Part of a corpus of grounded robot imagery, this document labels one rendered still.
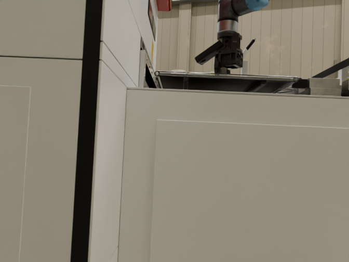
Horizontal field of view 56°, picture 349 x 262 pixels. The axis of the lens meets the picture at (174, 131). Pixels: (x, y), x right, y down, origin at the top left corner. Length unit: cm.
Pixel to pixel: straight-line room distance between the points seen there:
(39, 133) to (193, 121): 29
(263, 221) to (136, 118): 31
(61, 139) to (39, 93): 7
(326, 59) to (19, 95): 763
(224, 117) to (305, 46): 737
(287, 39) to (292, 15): 54
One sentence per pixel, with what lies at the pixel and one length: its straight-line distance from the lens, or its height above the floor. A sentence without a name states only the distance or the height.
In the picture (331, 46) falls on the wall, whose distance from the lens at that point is 802.
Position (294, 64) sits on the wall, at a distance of 786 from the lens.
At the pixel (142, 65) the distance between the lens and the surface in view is 82.
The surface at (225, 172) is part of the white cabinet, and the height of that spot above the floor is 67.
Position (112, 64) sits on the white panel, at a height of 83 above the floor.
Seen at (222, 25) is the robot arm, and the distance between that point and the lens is 124.
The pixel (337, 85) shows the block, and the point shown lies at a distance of 97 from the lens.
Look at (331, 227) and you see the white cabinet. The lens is 70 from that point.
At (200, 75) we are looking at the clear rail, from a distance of 86.
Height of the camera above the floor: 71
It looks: 3 degrees up
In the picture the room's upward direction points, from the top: 3 degrees clockwise
